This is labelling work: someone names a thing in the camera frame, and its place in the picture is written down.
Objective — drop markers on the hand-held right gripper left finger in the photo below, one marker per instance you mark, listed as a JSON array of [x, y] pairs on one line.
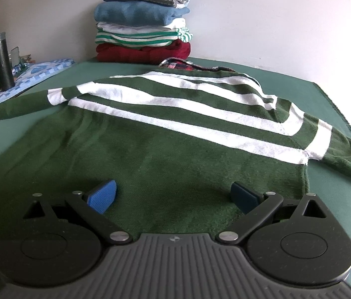
[[103, 197]]

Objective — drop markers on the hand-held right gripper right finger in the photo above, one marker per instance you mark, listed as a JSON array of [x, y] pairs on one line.
[[244, 199]]

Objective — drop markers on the green white striped cardigan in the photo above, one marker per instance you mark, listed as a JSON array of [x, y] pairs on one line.
[[163, 149]]

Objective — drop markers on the small grey stand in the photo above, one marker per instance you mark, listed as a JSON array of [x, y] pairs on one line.
[[16, 56]]

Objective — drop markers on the blue white patterned cloth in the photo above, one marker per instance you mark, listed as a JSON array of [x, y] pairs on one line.
[[44, 68]]

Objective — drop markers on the green table cover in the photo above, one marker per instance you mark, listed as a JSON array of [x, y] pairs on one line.
[[287, 78]]

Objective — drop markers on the red sweater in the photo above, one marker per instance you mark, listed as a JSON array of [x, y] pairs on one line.
[[141, 53]]

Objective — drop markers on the green white striped shirt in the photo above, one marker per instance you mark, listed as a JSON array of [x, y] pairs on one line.
[[141, 39]]

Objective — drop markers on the white folded garment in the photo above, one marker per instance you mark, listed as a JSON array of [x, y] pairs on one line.
[[138, 28]]

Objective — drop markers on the blue sweater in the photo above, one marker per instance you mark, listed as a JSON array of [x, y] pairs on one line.
[[138, 14]]

